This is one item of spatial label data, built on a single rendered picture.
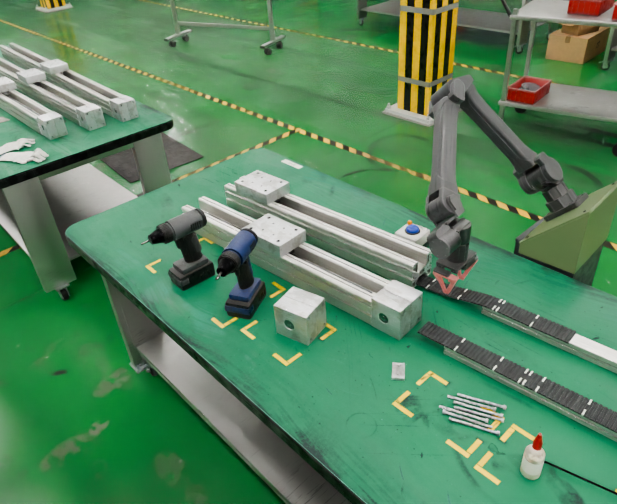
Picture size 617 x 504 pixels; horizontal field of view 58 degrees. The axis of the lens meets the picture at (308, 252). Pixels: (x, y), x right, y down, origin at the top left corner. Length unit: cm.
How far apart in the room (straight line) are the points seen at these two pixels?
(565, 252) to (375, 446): 83
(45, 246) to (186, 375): 111
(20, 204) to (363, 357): 192
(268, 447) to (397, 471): 81
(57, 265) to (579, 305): 237
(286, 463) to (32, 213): 170
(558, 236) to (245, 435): 118
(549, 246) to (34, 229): 224
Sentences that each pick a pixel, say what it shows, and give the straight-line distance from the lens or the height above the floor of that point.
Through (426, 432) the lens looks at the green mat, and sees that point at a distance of 128.
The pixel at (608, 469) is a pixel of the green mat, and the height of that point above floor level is 78.
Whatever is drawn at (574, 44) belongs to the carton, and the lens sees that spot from 639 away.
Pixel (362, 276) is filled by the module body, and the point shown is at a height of 86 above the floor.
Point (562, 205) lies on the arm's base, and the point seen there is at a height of 91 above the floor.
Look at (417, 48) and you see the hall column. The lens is 470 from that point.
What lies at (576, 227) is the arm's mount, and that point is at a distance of 170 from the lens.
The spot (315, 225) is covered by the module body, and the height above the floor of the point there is 86.
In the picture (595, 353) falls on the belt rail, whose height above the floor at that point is 81.
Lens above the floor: 179
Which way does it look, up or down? 35 degrees down
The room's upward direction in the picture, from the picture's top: 4 degrees counter-clockwise
